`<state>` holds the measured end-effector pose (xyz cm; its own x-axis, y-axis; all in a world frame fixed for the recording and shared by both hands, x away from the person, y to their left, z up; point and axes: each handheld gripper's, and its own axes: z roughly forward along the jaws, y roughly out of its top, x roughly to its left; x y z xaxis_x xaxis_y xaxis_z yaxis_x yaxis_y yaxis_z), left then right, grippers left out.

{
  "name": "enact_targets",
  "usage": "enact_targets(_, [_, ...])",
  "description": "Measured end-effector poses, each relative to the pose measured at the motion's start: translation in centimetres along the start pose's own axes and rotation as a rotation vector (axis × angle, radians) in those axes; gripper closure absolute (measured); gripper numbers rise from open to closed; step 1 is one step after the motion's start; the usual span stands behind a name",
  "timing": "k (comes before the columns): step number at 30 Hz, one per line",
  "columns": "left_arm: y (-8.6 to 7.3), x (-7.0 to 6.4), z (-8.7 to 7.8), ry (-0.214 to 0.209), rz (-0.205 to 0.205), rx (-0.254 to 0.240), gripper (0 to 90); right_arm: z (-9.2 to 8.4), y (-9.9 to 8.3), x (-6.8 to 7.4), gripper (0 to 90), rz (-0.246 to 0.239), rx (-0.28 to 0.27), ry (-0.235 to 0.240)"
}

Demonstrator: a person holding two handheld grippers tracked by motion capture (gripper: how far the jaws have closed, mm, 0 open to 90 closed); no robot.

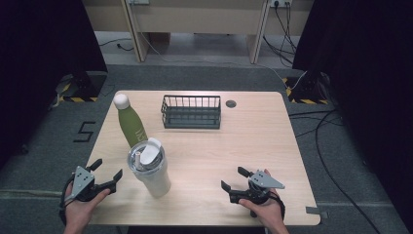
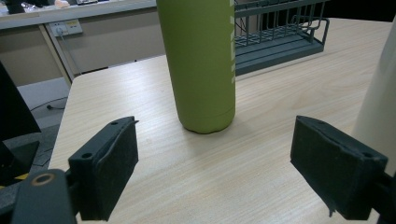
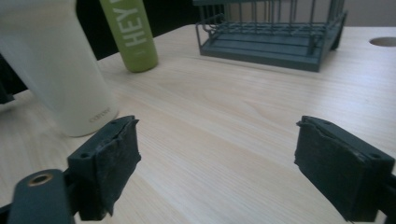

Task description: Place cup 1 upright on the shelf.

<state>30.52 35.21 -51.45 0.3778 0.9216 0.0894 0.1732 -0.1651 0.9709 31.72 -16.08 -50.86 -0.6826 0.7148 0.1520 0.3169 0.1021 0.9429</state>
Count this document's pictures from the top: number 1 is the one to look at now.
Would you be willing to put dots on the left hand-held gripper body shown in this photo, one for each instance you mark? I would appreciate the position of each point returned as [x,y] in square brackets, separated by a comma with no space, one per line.
[82,182]

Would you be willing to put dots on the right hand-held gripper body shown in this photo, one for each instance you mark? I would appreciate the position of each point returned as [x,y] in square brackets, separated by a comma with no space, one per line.
[259,187]

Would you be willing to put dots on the white tumbler with clear lid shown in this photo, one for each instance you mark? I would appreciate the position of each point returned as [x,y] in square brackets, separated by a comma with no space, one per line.
[156,182]

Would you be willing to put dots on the green bottle with white cap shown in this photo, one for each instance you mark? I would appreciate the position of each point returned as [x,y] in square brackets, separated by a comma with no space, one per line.
[130,125]

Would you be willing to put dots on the person's right hand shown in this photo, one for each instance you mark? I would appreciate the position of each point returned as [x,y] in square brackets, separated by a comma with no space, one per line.
[268,211]

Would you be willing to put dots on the person's left hand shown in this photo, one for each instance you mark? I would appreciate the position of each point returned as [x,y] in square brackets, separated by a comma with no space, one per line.
[79,213]

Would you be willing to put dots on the grey tape strip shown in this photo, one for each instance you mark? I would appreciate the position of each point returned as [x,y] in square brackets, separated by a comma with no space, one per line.
[316,211]

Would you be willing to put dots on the black stand base hazard tape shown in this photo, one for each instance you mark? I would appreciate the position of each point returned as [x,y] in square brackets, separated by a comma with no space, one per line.
[307,88]
[88,85]

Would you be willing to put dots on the black curtain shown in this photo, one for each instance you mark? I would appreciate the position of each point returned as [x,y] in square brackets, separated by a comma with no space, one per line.
[39,48]
[373,65]

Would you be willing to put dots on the beige wooden desk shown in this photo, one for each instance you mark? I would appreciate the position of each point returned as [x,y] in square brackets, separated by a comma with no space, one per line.
[195,19]

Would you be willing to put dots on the white wall socket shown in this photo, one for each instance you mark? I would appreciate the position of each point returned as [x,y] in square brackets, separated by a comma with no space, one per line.
[139,1]
[281,2]

